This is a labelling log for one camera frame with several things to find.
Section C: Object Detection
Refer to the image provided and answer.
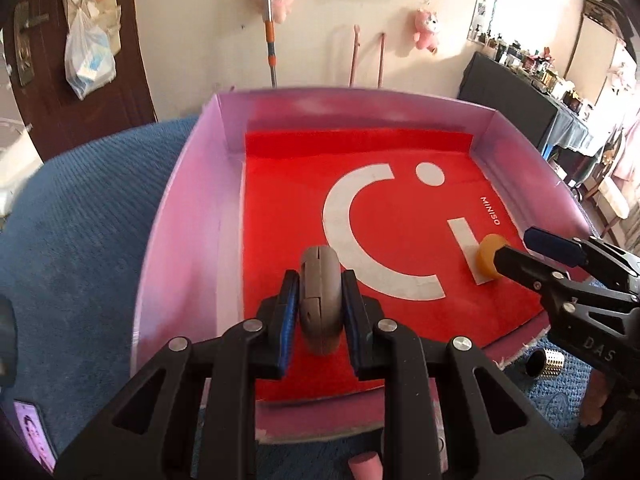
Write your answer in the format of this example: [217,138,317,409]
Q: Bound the pink cardboard box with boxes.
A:
[131,87,593,443]

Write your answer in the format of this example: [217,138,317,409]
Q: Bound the red sheet with white print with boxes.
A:
[242,130,546,403]

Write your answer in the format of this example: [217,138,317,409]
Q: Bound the wooden framed panel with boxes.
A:
[565,0,631,106]

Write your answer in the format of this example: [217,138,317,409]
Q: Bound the orange round block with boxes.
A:
[475,234,511,281]

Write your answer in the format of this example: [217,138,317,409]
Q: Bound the metal door handle plate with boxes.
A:
[12,2,51,86]

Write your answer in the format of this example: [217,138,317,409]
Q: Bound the phone with pink screen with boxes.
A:
[12,400,57,473]

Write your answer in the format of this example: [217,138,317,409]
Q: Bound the row of cosmetic bottles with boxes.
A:
[472,30,596,111]

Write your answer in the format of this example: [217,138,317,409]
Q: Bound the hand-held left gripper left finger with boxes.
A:
[54,269,301,480]

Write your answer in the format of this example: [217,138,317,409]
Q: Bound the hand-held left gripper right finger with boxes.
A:
[342,269,586,480]

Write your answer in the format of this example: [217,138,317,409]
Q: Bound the white plastic bag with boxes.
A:
[64,7,117,101]

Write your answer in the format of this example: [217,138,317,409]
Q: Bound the dark brown door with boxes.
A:
[0,0,158,161]

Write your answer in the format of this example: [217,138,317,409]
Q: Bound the person's right hand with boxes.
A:
[581,375,608,426]

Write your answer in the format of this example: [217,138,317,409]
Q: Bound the wall mirror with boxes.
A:
[467,0,513,43]

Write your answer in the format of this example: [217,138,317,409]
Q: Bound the black cabinet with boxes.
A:
[457,52,561,161]

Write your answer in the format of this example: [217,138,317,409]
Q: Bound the pale cylinder stick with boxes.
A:
[350,451,383,480]

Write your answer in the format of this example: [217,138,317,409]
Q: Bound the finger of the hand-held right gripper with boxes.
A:
[492,244,640,322]
[524,227,640,286]

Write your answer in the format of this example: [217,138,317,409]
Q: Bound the grey oval stone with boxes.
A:
[299,246,346,357]

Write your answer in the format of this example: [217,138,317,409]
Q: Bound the mop pole with orange band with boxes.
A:
[259,0,279,88]

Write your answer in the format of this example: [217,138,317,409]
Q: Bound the blue knitted blanket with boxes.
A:
[0,115,626,480]

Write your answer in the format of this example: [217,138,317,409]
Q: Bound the hanging clear pocket organizer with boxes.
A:
[59,0,123,56]

